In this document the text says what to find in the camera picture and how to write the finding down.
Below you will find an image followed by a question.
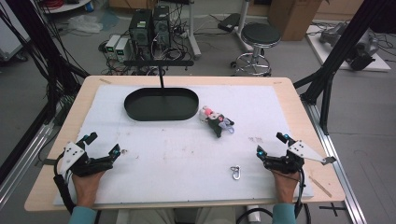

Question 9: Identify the small plush toy keychain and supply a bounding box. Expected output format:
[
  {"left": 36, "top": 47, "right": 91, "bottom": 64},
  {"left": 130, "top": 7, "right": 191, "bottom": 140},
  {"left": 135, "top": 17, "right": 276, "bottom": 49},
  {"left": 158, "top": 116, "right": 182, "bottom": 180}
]
[{"left": 199, "top": 105, "right": 235, "bottom": 139}]

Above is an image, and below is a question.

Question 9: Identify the black oval tray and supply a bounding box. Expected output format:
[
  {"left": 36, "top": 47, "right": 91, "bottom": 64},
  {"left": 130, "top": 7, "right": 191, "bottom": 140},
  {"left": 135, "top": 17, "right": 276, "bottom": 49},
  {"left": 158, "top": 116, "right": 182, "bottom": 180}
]
[{"left": 123, "top": 87, "right": 200, "bottom": 122}]

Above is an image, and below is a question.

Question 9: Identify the person's right hand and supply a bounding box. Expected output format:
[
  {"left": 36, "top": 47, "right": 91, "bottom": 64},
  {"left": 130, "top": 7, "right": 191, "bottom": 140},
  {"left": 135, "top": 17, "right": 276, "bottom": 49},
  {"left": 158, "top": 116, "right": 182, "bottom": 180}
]
[{"left": 270, "top": 169, "right": 302, "bottom": 205}]

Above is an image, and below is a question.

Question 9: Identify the light wooden table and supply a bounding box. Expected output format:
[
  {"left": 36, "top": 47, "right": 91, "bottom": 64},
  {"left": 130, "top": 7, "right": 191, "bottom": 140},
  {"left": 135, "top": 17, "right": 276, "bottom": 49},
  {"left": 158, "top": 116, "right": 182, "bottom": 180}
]
[{"left": 23, "top": 75, "right": 347, "bottom": 213}]

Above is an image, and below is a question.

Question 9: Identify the black metal frame strut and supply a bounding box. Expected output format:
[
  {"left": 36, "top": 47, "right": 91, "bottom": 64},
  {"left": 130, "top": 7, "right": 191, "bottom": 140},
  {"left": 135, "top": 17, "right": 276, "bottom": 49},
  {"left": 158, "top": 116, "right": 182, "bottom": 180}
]
[
  {"left": 0, "top": 0, "right": 92, "bottom": 125},
  {"left": 293, "top": 0, "right": 396, "bottom": 136}
]

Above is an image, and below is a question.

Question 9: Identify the white floor platform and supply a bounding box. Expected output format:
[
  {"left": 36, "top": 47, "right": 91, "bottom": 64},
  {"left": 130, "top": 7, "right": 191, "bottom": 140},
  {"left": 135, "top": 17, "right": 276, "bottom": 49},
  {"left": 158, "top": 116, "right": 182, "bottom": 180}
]
[{"left": 305, "top": 24, "right": 392, "bottom": 73}]

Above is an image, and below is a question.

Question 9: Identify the brown cardboard box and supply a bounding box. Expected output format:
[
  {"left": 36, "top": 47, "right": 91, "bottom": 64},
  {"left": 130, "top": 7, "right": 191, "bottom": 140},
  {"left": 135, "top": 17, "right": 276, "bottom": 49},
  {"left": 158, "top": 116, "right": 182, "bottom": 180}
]
[{"left": 267, "top": 0, "right": 323, "bottom": 42}]

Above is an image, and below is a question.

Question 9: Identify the person's left hand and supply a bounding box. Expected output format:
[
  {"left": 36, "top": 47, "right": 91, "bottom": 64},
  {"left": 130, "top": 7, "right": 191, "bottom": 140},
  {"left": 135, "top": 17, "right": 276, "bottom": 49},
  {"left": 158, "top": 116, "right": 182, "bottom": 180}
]
[{"left": 71, "top": 170, "right": 107, "bottom": 208}]

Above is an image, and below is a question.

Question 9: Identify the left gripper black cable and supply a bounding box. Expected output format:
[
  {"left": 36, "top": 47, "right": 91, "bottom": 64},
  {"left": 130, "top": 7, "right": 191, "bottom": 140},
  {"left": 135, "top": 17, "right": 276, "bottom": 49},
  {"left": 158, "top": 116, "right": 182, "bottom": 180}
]
[{"left": 52, "top": 153, "right": 78, "bottom": 216}]

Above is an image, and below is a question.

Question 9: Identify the white desk leg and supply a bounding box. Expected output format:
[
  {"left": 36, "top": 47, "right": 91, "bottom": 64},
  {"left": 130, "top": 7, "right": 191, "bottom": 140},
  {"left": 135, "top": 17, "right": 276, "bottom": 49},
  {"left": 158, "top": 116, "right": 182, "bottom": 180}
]
[
  {"left": 186, "top": 0, "right": 203, "bottom": 61},
  {"left": 233, "top": 0, "right": 254, "bottom": 53}
]

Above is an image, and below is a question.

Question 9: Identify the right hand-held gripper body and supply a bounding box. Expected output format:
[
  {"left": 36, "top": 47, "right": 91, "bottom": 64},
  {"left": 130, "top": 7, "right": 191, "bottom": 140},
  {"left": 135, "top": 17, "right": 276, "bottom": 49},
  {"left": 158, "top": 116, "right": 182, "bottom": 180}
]
[{"left": 263, "top": 140, "right": 325, "bottom": 175}]

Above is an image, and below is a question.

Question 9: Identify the black T-bar rack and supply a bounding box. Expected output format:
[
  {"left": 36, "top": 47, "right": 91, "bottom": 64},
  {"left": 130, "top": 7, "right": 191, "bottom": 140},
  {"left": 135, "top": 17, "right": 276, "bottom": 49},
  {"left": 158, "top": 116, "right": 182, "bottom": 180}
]
[{"left": 123, "top": 59, "right": 195, "bottom": 91}]

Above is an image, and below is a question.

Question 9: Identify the white foam mat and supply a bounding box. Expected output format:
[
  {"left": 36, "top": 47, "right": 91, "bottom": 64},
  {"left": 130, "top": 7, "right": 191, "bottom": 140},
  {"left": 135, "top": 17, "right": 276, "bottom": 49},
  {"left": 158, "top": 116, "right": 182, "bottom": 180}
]
[{"left": 52, "top": 84, "right": 315, "bottom": 206}]

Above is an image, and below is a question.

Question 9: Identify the clear plastic bag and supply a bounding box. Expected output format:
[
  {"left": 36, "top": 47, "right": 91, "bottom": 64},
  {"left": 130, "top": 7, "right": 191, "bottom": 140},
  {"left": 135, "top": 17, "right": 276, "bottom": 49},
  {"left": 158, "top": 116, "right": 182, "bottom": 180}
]
[{"left": 66, "top": 14, "right": 104, "bottom": 35}]

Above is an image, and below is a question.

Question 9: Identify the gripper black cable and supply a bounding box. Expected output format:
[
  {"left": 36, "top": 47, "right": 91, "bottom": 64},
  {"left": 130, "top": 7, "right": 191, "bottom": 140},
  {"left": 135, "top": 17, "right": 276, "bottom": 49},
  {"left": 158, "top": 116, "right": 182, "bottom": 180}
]
[
  {"left": 52, "top": 153, "right": 78, "bottom": 216},
  {"left": 235, "top": 167, "right": 312, "bottom": 224}
]

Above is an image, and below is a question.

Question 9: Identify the thin wooden stick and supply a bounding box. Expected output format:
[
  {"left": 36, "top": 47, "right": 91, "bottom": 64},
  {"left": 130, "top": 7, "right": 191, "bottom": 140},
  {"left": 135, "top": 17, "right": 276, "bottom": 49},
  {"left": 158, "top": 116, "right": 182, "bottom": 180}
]
[{"left": 307, "top": 175, "right": 333, "bottom": 199}]

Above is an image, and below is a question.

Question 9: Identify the silver carabiner clip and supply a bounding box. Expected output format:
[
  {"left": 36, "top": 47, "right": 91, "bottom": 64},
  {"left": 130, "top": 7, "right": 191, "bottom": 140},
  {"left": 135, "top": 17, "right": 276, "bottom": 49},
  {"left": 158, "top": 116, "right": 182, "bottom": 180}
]
[{"left": 230, "top": 164, "right": 242, "bottom": 181}]

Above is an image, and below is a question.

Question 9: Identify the black computer tower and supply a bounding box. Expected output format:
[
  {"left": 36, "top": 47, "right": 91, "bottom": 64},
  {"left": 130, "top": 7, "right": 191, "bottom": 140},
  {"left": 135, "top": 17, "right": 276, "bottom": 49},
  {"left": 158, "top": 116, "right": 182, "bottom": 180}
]
[
  {"left": 151, "top": 5, "right": 172, "bottom": 49},
  {"left": 128, "top": 8, "right": 154, "bottom": 61}
]

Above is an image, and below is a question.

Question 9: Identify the grey machine on platform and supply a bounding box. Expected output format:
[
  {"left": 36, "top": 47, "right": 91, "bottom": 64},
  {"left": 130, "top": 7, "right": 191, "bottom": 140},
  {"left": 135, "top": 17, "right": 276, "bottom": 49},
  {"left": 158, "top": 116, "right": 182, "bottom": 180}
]
[{"left": 318, "top": 21, "right": 380, "bottom": 72}]

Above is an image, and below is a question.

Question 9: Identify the aluminium rail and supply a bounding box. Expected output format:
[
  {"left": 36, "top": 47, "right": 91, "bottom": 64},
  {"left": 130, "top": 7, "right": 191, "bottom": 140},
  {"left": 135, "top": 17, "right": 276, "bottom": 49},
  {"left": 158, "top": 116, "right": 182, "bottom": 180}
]
[
  {"left": 302, "top": 100, "right": 369, "bottom": 224},
  {"left": 0, "top": 120, "right": 56, "bottom": 207}
]

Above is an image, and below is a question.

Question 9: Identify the black cross floor tape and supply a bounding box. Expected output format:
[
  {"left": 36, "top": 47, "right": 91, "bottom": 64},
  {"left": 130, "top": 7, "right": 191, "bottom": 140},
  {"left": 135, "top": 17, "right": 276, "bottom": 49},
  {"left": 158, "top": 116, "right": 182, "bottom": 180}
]
[{"left": 318, "top": 202, "right": 347, "bottom": 217}]

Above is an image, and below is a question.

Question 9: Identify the black flat pedal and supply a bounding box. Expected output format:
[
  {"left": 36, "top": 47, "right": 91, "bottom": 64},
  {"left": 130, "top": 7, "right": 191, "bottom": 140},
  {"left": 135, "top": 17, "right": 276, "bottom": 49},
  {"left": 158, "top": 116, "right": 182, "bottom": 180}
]
[{"left": 217, "top": 12, "right": 242, "bottom": 34}]

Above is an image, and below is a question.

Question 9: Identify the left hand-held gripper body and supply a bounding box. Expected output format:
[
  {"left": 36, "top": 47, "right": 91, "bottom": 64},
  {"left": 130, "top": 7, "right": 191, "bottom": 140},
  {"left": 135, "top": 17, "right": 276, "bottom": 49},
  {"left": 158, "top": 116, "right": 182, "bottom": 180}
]
[{"left": 58, "top": 140, "right": 114, "bottom": 179}]

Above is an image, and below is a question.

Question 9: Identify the round black stool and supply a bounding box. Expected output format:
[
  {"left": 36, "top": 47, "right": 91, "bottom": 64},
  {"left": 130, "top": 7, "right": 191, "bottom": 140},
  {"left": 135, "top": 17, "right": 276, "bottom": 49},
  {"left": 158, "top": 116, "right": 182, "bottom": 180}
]
[{"left": 230, "top": 21, "right": 282, "bottom": 77}]

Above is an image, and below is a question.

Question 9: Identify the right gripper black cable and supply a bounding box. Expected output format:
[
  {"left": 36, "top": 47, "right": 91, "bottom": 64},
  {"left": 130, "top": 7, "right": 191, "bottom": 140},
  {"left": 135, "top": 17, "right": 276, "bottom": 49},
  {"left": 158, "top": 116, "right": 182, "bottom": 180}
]
[{"left": 235, "top": 167, "right": 312, "bottom": 224}]

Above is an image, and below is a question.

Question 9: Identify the white power supply box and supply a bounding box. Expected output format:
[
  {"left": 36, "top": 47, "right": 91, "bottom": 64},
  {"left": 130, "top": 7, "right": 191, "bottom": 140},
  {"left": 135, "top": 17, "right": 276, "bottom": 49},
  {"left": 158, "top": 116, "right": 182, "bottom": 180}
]
[
  {"left": 114, "top": 36, "right": 131, "bottom": 63},
  {"left": 105, "top": 34, "right": 122, "bottom": 60}
]

